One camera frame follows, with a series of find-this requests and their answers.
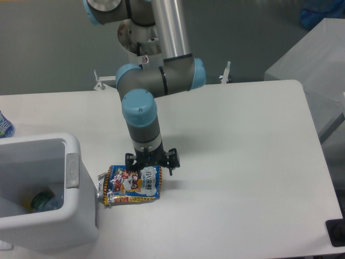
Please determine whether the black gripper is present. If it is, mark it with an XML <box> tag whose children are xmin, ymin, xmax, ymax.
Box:
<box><xmin>125</xmin><ymin>145</ymin><xmax>180</xmax><ymax>176</ymax></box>

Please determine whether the clear plastic water bottle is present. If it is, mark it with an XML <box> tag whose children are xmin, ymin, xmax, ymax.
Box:
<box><xmin>42</xmin><ymin>193</ymin><xmax>64</xmax><ymax>212</ymax></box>

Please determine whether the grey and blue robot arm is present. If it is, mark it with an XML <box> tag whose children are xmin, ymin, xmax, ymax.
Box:
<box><xmin>84</xmin><ymin>1</ymin><xmax>206</xmax><ymax>172</ymax></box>

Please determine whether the white trash can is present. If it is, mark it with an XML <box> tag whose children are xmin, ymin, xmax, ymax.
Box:
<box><xmin>1</xmin><ymin>133</ymin><xmax>99</xmax><ymax>250</ymax></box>

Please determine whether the blue snack bag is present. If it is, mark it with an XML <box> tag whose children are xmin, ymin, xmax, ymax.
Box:
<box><xmin>98</xmin><ymin>165</ymin><xmax>162</xmax><ymax>206</ymax></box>

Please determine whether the silver clamp bolt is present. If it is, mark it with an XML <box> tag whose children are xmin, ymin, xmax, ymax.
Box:
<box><xmin>219</xmin><ymin>60</ymin><xmax>232</xmax><ymax>84</ymax></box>

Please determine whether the blue labelled bottle at edge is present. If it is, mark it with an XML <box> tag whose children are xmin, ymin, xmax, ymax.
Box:
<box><xmin>0</xmin><ymin>112</ymin><xmax>15</xmax><ymax>139</ymax></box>

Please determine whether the grey covered box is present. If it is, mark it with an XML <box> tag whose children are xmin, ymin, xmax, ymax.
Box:
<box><xmin>264</xmin><ymin>18</ymin><xmax>344</xmax><ymax>142</ymax></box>

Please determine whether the black device at table edge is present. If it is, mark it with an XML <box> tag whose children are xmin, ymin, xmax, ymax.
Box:
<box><xmin>326</xmin><ymin>219</ymin><xmax>344</xmax><ymax>247</ymax></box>

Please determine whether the blue bag in corner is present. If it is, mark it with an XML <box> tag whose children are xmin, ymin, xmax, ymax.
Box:
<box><xmin>299</xmin><ymin>0</ymin><xmax>344</xmax><ymax>30</ymax></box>

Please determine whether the white pedestal base bracket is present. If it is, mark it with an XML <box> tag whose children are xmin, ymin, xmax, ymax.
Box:
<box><xmin>93</xmin><ymin>70</ymin><xmax>116</xmax><ymax>91</ymax></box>

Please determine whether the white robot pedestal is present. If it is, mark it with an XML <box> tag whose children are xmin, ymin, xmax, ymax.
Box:
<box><xmin>118</xmin><ymin>19</ymin><xmax>163</xmax><ymax>69</ymax></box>

